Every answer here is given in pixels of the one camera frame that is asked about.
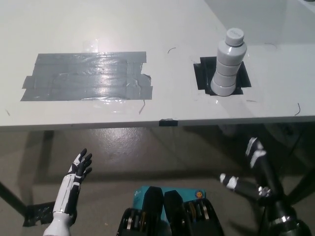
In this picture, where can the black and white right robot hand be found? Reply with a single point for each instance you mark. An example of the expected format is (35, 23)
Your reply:
(268, 182)

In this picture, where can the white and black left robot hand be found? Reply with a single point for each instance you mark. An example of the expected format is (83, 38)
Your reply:
(71, 182)

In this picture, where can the white ribbed plastic bottle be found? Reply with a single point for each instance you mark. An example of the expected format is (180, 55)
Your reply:
(227, 68)

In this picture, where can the black and teal robot torso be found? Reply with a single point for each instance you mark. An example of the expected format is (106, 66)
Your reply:
(172, 216)

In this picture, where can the black metal table leg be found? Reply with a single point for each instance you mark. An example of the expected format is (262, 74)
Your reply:
(12, 196)

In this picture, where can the black tape square marker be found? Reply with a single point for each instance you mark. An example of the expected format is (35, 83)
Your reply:
(203, 73)

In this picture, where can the grey duct tape patch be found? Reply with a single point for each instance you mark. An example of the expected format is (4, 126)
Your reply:
(88, 76)

